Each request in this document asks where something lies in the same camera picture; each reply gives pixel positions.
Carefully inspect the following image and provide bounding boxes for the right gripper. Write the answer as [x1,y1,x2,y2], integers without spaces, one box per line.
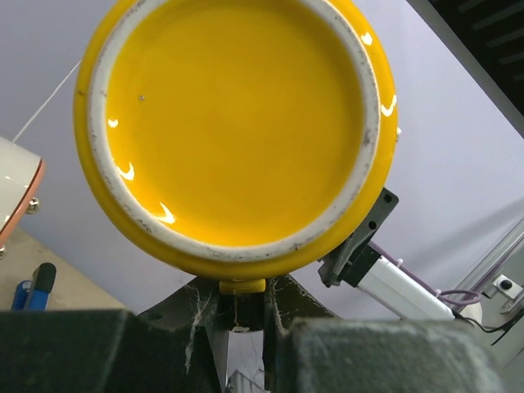
[262,187,399,392]

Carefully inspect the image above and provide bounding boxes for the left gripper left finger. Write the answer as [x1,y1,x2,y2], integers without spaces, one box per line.
[1,310,213,392]

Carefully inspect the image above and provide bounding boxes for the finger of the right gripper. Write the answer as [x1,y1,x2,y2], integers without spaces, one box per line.
[139,278,229,392]

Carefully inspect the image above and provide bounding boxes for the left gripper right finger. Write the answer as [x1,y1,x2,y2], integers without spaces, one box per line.
[269,318,510,392]

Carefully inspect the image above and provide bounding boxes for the yellow mug black handle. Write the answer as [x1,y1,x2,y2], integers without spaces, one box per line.
[73,1,398,297]

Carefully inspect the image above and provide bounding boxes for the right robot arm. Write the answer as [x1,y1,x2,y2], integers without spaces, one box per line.
[142,188,458,392]

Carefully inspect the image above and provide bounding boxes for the white round drawer cabinet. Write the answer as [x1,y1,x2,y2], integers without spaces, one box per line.
[0,137,46,258]

